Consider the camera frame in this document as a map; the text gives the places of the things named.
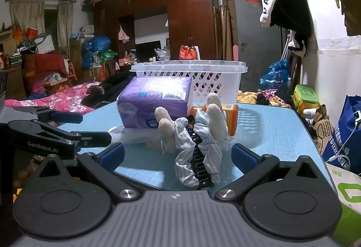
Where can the blue shopping bag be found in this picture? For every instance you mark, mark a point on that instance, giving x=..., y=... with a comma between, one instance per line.
x=345, y=137

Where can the black clothing heap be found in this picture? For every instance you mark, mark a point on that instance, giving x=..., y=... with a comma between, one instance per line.
x=110, y=86

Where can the clear plastic packet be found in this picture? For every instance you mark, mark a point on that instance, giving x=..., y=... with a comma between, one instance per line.
x=132, y=135

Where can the black television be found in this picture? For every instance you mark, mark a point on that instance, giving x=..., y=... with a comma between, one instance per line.
x=148, y=51

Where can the grey door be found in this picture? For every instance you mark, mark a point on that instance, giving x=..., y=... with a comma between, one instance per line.
x=251, y=33

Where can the colourful clothes pile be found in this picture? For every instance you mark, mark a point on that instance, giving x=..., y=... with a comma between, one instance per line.
x=270, y=96

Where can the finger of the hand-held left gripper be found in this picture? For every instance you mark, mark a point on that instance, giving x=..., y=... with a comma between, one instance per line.
x=66, y=116
x=96, y=138

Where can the white plastic basket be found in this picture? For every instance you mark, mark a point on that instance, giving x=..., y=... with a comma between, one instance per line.
x=214, y=78

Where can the green plastic bag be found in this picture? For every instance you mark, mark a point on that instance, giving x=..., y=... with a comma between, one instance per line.
x=108, y=55

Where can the pink strip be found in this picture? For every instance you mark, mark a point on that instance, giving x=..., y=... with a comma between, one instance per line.
x=235, y=52

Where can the red orange bag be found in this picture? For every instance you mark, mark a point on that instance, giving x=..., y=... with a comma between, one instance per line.
x=187, y=52

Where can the pink floral blanket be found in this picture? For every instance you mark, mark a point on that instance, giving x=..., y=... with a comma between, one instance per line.
x=65, y=97

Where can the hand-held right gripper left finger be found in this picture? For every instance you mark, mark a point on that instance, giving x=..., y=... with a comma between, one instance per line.
x=111, y=155

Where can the orange box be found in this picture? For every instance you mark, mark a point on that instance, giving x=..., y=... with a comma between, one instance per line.
x=230, y=117

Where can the pile of blue plastic bags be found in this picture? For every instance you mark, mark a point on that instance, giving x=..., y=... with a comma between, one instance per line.
x=94, y=47

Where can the black hanging garment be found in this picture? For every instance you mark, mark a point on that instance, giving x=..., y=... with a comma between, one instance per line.
x=290, y=16

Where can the green and white bag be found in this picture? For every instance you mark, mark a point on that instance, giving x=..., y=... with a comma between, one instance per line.
x=348, y=202

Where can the red stool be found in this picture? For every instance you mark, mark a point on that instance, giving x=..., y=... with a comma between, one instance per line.
x=72, y=72

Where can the green box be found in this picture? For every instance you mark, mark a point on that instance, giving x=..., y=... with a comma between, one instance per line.
x=306, y=96

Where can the beige curtain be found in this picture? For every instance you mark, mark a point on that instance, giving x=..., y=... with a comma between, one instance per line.
x=25, y=14
x=65, y=24

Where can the pink plastic bag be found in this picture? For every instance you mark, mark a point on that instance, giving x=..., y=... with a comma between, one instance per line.
x=122, y=35

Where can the brown paper bag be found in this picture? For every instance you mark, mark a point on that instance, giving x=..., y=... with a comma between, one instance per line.
x=324, y=128

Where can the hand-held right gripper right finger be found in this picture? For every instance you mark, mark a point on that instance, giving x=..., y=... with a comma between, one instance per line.
x=244, y=156

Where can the striped plush hair claw clip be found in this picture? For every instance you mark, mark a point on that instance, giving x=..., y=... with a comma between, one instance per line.
x=183, y=138

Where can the white plastic bag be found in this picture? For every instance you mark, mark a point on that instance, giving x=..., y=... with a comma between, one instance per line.
x=163, y=55

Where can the red cloth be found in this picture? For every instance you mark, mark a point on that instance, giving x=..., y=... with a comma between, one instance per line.
x=45, y=62

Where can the red door sticker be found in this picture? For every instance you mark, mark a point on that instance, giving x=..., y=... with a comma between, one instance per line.
x=252, y=0

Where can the blue plastic bag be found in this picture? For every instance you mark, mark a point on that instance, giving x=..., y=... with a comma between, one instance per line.
x=275, y=75

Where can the white patterned box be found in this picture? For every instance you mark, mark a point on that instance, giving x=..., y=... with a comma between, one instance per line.
x=45, y=44

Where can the purple tissue pack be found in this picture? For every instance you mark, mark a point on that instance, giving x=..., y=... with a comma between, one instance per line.
x=146, y=95

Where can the brown wooden wardrobe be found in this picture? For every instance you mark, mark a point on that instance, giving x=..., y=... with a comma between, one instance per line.
x=186, y=10

